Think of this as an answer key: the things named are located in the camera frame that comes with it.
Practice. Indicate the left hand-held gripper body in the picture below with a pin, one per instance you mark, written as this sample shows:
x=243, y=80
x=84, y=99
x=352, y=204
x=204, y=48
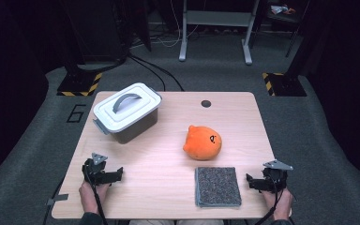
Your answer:
x=93, y=175

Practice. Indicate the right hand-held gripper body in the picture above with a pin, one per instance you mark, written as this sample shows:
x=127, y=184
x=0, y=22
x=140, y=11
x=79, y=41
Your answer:
x=275, y=179

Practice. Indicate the grey fluffy cloth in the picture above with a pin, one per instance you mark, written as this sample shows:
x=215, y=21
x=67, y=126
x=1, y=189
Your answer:
x=217, y=187

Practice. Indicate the clear grey storage box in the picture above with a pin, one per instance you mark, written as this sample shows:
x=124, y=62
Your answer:
x=137, y=129

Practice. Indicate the orange plush toy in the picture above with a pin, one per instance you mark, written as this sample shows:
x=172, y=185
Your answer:
x=201, y=146

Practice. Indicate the clear bin with white lid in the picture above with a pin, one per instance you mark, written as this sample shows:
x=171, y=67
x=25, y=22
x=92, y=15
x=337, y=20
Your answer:
x=145, y=104

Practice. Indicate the person's left hand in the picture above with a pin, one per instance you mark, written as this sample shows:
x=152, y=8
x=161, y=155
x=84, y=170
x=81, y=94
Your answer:
x=90, y=198

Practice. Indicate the person's right hand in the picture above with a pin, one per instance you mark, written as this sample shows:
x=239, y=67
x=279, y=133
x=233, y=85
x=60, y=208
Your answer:
x=283, y=204

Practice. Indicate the grey tape piece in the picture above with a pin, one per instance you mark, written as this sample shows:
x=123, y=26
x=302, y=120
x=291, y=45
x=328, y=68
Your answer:
x=57, y=198

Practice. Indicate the dark round table grommet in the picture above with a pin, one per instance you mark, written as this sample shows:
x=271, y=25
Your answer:
x=206, y=103

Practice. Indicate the black equipment cabinet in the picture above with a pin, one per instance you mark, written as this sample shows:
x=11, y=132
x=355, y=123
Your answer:
x=97, y=31

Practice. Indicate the black metal side table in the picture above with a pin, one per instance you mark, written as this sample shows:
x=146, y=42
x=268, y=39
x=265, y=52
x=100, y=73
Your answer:
x=281, y=19

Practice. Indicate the small white orange object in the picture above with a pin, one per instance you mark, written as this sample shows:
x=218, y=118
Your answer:
x=278, y=9

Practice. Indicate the black yellow striped base plate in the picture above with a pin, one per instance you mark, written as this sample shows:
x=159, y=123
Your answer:
x=286, y=85
x=78, y=84

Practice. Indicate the white metal desk frame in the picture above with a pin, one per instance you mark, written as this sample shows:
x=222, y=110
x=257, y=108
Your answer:
x=218, y=18

